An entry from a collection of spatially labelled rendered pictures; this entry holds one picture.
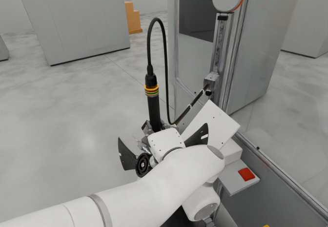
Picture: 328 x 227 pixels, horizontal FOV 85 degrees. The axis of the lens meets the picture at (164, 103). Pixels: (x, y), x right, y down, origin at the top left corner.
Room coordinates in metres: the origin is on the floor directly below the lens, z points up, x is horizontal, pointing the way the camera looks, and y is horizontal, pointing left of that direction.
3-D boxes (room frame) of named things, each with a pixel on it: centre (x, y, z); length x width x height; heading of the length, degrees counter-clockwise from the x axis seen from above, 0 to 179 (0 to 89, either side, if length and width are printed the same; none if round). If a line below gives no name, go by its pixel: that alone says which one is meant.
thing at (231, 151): (0.87, -0.43, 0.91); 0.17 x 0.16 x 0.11; 112
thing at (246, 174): (0.70, -0.53, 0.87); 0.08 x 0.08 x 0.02; 17
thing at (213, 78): (1.00, -0.31, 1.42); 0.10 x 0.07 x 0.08; 147
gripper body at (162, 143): (0.38, -0.01, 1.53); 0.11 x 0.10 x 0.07; 22
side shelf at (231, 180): (0.79, -0.43, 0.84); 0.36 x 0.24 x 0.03; 22
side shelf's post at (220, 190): (0.79, -0.43, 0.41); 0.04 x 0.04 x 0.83; 22
